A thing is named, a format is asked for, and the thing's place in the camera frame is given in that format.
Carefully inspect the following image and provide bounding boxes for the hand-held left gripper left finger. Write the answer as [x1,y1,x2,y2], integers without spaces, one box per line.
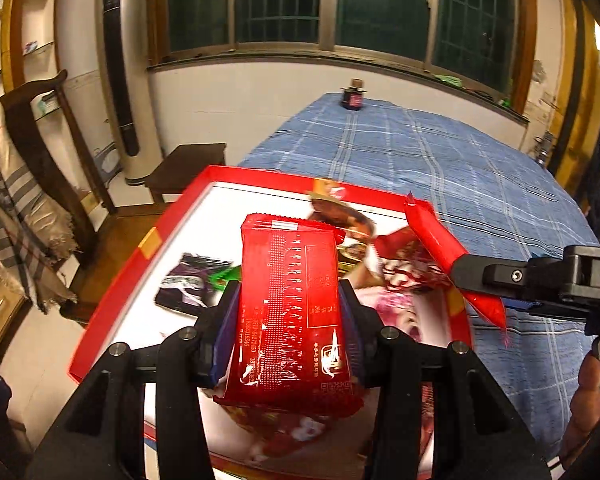
[35,280,243,480]

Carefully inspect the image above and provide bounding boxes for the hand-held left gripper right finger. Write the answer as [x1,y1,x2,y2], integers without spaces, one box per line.
[336,279,551,480]

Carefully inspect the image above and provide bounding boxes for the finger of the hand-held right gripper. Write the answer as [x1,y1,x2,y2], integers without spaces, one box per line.
[449,252,566,306]
[500,296,546,312]

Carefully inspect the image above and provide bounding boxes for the pink snack packet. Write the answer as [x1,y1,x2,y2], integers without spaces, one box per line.
[355,285,453,346]

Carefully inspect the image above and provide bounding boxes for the small green snack packet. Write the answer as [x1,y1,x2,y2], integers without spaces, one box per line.
[207,266,243,291]

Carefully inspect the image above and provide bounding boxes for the black snack packet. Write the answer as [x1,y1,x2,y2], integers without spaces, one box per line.
[155,254,231,318]

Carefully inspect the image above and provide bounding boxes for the long red snack packet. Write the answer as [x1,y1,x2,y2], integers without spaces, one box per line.
[402,192,508,346]

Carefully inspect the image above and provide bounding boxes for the large red snack packet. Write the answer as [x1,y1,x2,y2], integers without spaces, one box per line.
[212,212,363,418]

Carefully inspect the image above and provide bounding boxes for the red white printed snack packet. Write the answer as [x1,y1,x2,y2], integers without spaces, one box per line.
[375,225,453,293]

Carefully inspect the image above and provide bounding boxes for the red shallow box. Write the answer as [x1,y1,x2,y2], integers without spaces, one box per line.
[69,164,476,480]

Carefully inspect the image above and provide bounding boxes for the red popcorn snack packet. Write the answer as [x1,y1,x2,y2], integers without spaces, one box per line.
[225,405,376,471]

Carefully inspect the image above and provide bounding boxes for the brown chocolate snack packet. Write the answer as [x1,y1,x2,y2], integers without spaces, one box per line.
[307,177,378,241]

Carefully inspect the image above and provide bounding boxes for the person's right hand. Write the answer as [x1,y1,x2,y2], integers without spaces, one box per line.
[560,355,600,461]

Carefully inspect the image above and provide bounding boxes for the grey cylinder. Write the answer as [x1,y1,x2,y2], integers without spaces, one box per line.
[532,130,556,166]

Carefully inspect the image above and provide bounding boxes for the dark wooden chair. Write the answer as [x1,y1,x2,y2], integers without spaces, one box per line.
[0,70,181,328]

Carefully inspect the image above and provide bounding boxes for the dark wooden stool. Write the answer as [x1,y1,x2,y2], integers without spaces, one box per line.
[145,143,227,203]

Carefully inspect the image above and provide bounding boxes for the small dark jar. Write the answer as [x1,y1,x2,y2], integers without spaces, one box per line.
[340,79,366,111]

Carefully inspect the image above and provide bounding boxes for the wooden cabinet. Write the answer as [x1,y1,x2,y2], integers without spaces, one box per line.
[0,285,31,376]

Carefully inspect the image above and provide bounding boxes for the plaid fringed scarf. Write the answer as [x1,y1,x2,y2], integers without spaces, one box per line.
[0,97,78,313]

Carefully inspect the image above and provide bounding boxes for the standing air conditioner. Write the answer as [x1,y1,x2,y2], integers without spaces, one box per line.
[95,0,163,187]

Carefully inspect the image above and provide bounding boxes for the wooden framed window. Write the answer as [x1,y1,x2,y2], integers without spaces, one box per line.
[147,0,538,106]

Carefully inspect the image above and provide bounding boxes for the yellow wall panel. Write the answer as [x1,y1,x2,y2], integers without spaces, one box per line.
[555,0,600,176]

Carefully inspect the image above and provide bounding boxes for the wall shelf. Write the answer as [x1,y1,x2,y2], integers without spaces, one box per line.
[0,0,61,91]

